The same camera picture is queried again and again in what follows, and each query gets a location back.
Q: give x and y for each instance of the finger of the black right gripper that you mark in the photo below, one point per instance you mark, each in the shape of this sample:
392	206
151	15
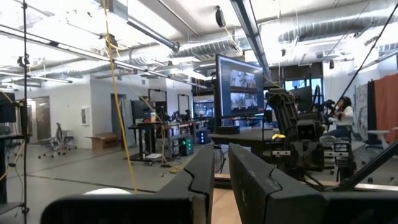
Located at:
313	155
301	155

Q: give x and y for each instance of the green-lit computer case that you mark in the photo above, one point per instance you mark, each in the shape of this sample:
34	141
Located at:
186	146

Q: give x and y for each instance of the black pole stand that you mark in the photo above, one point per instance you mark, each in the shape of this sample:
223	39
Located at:
25	124

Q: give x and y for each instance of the brown cardboard box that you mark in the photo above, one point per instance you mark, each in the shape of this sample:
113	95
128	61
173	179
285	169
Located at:
104	141

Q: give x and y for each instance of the large black display monitor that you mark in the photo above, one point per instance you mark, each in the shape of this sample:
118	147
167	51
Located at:
239	90

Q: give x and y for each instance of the orange curtain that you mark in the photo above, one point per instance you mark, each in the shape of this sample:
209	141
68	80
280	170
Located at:
387	105

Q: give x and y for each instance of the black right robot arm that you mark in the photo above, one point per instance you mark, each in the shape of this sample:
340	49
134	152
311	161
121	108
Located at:
284	109

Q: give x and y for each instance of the black standing desk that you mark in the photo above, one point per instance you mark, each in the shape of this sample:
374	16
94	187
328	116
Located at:
146	127

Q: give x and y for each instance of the dark background monitor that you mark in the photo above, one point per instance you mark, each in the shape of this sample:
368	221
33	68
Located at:
6	107

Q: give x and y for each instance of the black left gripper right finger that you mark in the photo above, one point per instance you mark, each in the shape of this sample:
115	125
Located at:
264	202

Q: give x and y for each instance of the blue-lit computer case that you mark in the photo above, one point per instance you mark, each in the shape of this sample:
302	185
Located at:
202	137

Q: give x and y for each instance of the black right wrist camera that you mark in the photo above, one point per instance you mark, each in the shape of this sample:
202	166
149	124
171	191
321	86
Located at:
308	130

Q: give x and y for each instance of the black diagonal pole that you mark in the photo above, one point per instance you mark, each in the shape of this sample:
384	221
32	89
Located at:
367	56

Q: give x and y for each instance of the yellow tape tag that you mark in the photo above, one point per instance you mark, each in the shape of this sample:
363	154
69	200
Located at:
278	136

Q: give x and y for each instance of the white lined trash can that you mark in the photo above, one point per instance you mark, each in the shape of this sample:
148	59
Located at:
107	191

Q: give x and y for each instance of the black desk monitor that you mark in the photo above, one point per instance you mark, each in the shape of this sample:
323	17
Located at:
141	109

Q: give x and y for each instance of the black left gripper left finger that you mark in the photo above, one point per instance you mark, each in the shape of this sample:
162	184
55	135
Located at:
186	205

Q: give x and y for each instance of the person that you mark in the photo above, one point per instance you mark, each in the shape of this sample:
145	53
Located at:
345	115

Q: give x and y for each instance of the grey office chair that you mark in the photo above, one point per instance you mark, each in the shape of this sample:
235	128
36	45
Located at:
60	137

